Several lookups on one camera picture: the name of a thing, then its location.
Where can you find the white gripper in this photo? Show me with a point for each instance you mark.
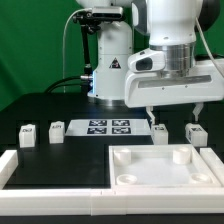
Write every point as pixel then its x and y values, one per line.
pixel 203 83

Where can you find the white tag sheet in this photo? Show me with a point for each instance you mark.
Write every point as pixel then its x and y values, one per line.
pixel 108 127

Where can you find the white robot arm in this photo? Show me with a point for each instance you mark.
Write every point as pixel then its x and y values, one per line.
pixel 170 26

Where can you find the black camera on stand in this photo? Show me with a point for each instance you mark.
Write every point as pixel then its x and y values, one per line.
pixel 90 20

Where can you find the white U-shaped fence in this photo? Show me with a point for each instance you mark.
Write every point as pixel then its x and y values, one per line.
pixel 119 200

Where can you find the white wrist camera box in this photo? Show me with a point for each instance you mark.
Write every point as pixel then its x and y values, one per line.
pixel 147 61

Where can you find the white square tabletop part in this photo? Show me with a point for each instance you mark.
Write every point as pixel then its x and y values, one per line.
pixel 162 166

